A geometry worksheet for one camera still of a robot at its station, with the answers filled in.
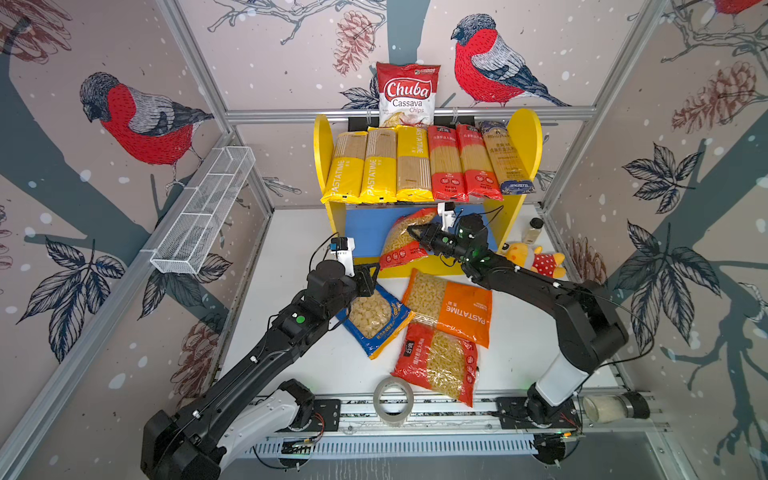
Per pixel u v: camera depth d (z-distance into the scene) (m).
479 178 0.67
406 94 0.83
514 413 0.73
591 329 0.46
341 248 0.64
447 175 0.69
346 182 0.69
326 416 0.73
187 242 0.71
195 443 0.38
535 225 1.04
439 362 0.78
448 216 0.80
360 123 0.93
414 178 0.69
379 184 0.68
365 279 0.64
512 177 0.68
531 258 0.98
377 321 0.88
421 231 0.81
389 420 0.70
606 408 0.71
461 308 0.88
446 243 0.74
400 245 0.81
